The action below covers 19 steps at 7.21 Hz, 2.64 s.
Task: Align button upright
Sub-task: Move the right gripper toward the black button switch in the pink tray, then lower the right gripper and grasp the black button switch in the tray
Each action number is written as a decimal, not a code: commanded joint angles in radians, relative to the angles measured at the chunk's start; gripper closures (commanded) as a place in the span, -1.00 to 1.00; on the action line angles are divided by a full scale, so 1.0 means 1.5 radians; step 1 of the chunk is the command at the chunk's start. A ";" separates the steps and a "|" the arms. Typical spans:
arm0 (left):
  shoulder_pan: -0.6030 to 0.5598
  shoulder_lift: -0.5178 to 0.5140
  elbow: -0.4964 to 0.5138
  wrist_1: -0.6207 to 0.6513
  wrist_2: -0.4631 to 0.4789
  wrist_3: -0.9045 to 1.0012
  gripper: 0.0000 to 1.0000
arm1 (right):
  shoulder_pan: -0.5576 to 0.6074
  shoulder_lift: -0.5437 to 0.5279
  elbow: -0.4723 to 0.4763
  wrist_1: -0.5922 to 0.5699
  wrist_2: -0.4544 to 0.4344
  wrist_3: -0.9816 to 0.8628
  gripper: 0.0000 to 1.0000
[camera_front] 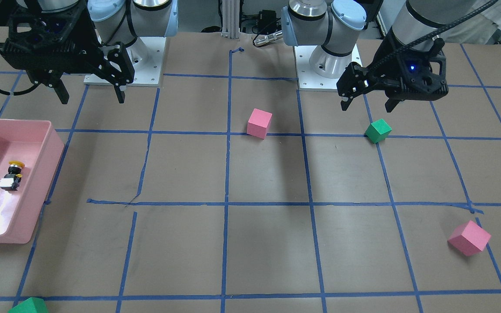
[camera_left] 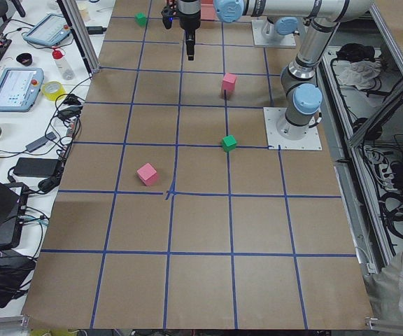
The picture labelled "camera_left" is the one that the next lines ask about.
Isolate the pink plastic bin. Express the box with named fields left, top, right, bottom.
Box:
left=201, top=0, right=217, bottom=20

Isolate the black power adapter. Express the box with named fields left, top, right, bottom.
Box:
left=13, top=157, right=59, bottom=178

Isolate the green cube centre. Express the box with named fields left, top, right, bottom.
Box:
left=221, top=134, right=237, bottom=153

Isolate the aluminium frame post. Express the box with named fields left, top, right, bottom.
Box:
left=57, top=0, right=100, bottom=75

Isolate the crumpled white cloth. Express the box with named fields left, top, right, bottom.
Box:
left=338, top=60, right=382, bottom=90

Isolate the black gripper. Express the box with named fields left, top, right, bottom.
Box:
left=177, top=0, right=201, bottom=61

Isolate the pink cube far side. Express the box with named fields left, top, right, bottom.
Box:
left=136, top=162, right=159, bottom=186

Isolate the green cube by bin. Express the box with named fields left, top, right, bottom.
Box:
left=134, top=12, right=148, bottom=27

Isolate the black small bowl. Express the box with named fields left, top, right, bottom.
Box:
left=15, top=52, right=33, bottom=67

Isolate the yellow tape roll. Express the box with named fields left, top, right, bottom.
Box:
left=41, top=81, right=66, bottom=102

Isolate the pink cube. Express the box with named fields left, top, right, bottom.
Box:
left=221, top=73, right=237, bottom=97
left=136, top=162, right=159, bottom=186

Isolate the teach pendant tablet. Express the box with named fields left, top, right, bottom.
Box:
left=23, top=13, right=71, bottom=47
left=0, top=67, right=44, bottom=112

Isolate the right aluminium frame rail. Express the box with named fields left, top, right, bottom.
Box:
left=320, top=1, right=403, bottom=267

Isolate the pink cube near centre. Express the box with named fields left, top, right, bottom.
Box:
left=221, top=73, right=237, bottom=97

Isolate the lower teach pendant tablet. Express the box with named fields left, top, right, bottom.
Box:
left=0, top=67, right=44, bottom=112

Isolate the upper teach pendant tablet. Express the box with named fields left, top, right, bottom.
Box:
left=23, top=13, right=71, bottom=47

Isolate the squeeze bottle red cap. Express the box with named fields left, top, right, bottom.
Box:
left=52, top=47, right=75, bottom=81

